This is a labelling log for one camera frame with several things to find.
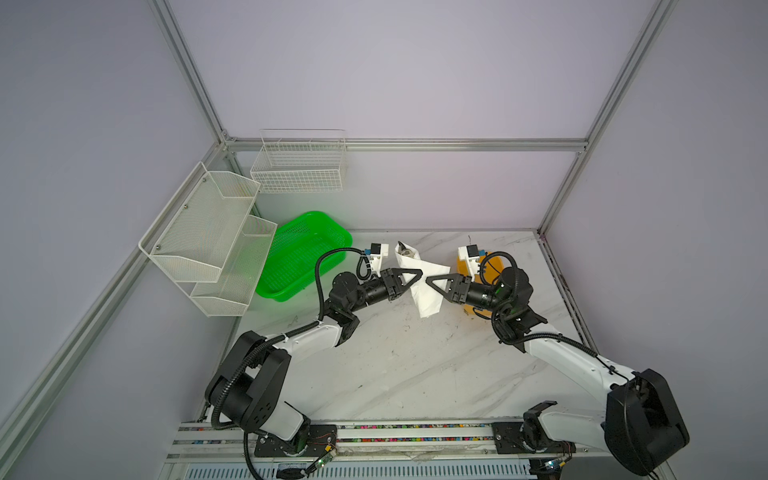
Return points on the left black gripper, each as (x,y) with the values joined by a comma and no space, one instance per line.
(394,287)

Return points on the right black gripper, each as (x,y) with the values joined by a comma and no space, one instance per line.
(459,286)

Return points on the white paper napkin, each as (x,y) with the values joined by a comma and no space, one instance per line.
(427,301)

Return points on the silver spoon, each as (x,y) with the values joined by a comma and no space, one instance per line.
(407,252)

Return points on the green plastic basket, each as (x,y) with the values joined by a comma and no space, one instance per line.
(296,247)

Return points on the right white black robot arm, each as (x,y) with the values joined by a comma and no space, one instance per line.
(636,420)

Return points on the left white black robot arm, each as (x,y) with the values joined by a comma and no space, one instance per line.
(245,391)

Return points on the yellow plastic tray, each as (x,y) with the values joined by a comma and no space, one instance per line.
(493,270)

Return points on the lower white mesh shelf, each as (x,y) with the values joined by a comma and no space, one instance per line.
(232,294)

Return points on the white mesh shelf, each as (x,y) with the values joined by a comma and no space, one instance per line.
(193,237)
(232,294)

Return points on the upper white mesh shelf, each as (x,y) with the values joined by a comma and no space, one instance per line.
(193,237)

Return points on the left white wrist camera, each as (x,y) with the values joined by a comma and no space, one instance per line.
(376,254)

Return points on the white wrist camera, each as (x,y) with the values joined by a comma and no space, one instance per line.
(469,258)
(376,254)

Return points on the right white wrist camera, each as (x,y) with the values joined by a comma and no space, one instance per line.
(469,258)

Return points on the white wire wall basket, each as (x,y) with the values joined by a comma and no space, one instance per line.
(301,161)

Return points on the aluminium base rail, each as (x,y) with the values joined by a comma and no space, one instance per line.
(378,449)

